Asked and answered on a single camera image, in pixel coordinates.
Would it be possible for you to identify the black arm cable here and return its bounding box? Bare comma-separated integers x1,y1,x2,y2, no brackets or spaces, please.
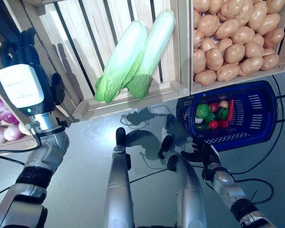
230,175,276,205

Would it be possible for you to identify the black robot left foot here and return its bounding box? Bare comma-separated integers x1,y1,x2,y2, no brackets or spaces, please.
115,127,126,146

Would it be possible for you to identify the silver robot right leg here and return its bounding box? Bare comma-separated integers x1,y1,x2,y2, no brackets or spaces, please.
167,154,207,228

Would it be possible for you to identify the red toy apple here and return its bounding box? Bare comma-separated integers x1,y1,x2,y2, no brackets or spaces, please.
208,102,220,113

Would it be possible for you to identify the round green toy cabbage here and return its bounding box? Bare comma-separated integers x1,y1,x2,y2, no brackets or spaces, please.
196,104,211,119

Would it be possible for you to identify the toy napa cabbage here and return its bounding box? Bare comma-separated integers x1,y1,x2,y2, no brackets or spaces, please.
94,20,149,104
128,9,176,99

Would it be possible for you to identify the black floor cable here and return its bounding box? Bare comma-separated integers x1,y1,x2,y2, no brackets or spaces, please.
228,73,285,176
128,165,205,185

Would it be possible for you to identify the wooden slatted crate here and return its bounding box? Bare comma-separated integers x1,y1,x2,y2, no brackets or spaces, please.
21,0,190,122
180,0,285,95
0,59,38,152

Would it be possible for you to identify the red toy chili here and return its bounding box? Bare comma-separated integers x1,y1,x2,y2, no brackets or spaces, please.
225,98,235,122

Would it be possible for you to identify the dark green toy cucumber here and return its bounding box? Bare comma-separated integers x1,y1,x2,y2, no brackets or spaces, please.
195,122,211,132

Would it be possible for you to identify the black robot right foot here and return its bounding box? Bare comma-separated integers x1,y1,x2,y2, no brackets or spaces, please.
158,135,174,159

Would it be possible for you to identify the silver robot leg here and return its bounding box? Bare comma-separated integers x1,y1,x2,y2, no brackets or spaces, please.
167,154,207,228
104,144,136,228

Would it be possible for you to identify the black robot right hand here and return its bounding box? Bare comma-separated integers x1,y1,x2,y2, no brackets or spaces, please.
180,139,220,167

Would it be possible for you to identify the black robot foot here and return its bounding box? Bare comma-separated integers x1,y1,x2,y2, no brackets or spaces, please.
158,135,174,159
115,127,126,146

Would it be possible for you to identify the blue plastic shopping basket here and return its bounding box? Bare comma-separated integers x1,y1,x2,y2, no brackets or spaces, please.
175,80,285,152

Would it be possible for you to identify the tan toy potato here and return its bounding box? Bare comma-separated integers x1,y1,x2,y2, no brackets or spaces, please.
248,2,268,30
256,13,281,35
214,19,240,40
260,53,280,71
238,56,264,76
193,49,207,74
263,28,285,48
231,26,255,45
194,70,217,86
216,63,241,81
196,14,219,37
244,41,264,58
224,43,246,64
205,48,224,71

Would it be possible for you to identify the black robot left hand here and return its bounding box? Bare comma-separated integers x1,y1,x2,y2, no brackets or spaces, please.
0,28,65,117

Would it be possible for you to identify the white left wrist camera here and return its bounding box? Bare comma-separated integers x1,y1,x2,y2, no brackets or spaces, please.
0,63,45,109

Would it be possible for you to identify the silver robot left leg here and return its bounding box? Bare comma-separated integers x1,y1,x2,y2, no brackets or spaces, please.
104,144,136,228

